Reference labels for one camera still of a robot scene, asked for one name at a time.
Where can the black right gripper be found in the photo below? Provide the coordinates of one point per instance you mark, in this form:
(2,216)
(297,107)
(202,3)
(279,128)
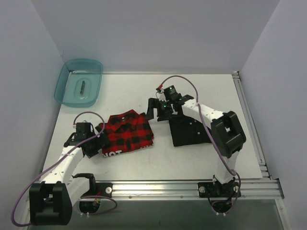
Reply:
(158,109)

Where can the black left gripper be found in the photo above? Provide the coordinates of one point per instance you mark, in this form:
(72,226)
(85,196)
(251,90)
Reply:
(96,143)

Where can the black button shirt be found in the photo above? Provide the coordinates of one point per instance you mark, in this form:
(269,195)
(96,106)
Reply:
(187,131)

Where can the red black plaid shirt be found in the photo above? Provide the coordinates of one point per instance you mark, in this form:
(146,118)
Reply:
(127,132)

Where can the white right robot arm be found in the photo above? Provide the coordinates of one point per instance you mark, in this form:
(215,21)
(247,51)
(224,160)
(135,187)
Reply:
(223,128)

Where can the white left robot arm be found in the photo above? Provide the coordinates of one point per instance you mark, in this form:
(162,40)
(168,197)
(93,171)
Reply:
(52,199)

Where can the dark object in basin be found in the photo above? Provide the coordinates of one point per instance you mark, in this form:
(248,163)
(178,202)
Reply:
(82,88)

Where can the teal plastic basin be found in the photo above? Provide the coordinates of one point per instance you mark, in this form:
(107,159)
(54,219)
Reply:
(73,72)

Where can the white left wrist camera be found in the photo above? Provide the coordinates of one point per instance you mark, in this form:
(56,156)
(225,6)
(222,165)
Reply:
(84,122)

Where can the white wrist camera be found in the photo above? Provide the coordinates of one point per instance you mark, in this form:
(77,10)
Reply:
(84,122)
(160,96)

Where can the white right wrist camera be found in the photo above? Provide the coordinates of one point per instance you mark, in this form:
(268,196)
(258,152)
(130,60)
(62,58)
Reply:
(160,96)

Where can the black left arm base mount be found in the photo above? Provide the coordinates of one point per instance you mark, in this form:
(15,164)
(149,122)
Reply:
(100,189)

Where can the aluminium right side rail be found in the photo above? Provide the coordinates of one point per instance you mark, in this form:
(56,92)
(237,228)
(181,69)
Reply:
(251,126)

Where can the aluminium rail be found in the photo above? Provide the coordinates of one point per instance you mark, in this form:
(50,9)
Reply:
(250,189)
(251,126)

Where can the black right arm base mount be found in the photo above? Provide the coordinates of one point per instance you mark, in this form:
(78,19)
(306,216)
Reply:
(216,189)

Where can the aluminium front rail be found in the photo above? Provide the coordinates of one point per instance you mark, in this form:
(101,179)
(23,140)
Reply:
(250,189)

